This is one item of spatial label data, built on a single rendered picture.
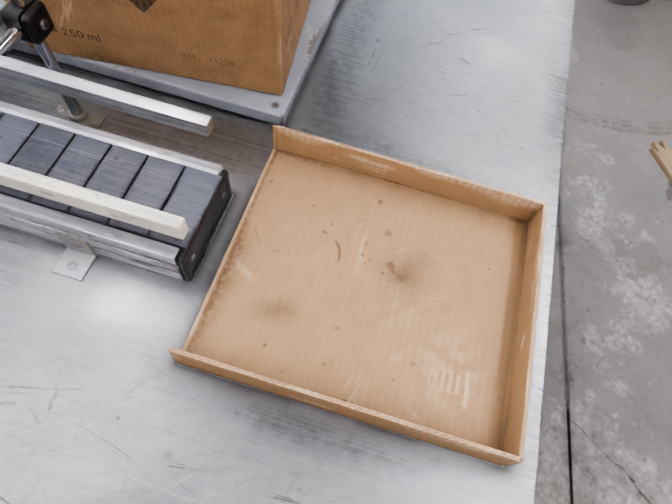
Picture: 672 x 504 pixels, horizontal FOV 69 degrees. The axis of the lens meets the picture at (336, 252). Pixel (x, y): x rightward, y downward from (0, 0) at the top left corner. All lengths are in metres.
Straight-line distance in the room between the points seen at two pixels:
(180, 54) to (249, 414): 0.39
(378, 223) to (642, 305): 1.29
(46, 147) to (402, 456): 0.44
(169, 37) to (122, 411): 0.38
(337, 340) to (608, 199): 1.51
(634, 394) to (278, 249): 1.26
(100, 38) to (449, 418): 0.53
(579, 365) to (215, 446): 1.23
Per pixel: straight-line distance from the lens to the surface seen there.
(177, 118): 0.43
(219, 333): 0.47
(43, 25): 0.55
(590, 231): 1.76
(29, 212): 0.52
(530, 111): 0.69
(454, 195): 0.55
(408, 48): 0.72
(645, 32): 2.61
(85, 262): 0.53
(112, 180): 0.51
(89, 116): 0.63
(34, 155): 0.55
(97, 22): 0.62
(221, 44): 0.57
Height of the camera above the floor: 1.27
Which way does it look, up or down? 62 degrees down
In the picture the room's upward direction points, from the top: 11 degrees clockwise
